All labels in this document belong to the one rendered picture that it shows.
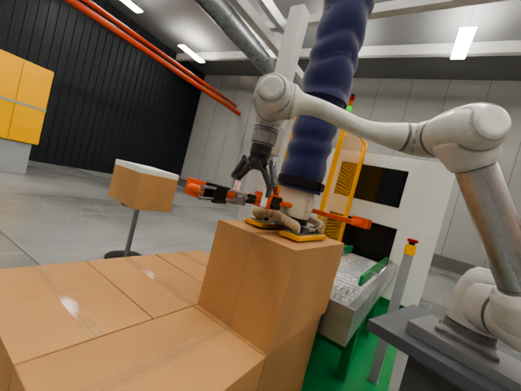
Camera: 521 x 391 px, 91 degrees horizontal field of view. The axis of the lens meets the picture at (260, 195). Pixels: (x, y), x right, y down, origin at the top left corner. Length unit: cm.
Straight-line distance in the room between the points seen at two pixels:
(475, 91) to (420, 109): 157
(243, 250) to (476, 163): 81
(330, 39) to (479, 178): 83
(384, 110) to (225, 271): 1037
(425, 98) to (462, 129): 1038
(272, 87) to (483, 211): 68
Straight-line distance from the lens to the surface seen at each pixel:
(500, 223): 96
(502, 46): 967
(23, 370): 97
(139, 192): 267
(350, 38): 138
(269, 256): 101
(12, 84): 796
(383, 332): 114
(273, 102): 74
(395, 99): 1125
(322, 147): 121
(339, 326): 165
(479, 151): 90
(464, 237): 1050
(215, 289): 120
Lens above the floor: 114
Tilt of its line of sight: 2 degrees down
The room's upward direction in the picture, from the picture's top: 15 degrees clockwise
